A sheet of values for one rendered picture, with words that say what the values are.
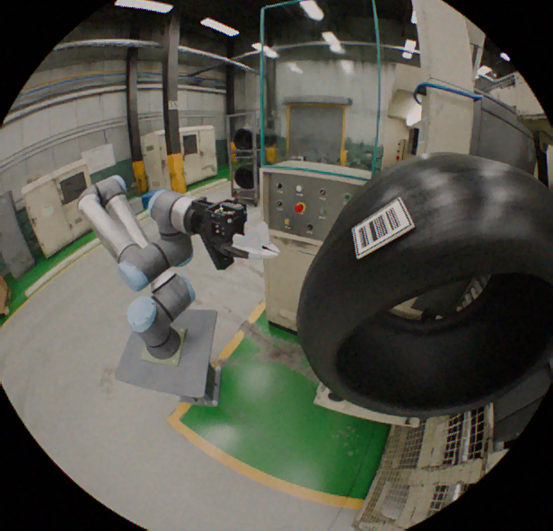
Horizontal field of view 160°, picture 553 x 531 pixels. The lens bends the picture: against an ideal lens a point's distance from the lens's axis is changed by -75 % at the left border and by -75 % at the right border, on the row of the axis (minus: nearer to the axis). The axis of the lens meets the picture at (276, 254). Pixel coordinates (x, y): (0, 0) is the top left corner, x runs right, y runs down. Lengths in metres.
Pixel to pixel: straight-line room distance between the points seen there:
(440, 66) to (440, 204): 0.49
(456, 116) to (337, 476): 1.70
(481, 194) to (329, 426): 1.43
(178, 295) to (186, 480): 1.22
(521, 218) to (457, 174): 0.08
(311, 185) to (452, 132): 0.69
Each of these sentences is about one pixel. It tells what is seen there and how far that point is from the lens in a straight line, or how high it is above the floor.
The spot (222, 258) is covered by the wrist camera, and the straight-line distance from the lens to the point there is 0.45.
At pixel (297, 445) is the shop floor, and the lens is 1.44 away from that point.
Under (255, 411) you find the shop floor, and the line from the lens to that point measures 1.46.
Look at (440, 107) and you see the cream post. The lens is 0.59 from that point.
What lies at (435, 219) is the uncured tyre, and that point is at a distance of 0.19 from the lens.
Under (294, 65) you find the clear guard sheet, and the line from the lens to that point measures 1.04.
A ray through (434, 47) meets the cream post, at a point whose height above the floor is 1.76.
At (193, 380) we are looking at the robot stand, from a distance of 0.94.
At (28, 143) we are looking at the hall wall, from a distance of 7.92.
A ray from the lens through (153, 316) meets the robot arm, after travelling 0.84.
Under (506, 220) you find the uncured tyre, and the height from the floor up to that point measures 1.41.
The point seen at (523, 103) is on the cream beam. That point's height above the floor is 1.68.
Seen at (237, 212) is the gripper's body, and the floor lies 1.29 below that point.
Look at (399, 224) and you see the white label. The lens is 0.18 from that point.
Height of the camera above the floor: 1.43
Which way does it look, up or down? 34 degrees down
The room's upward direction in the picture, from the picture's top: straight up
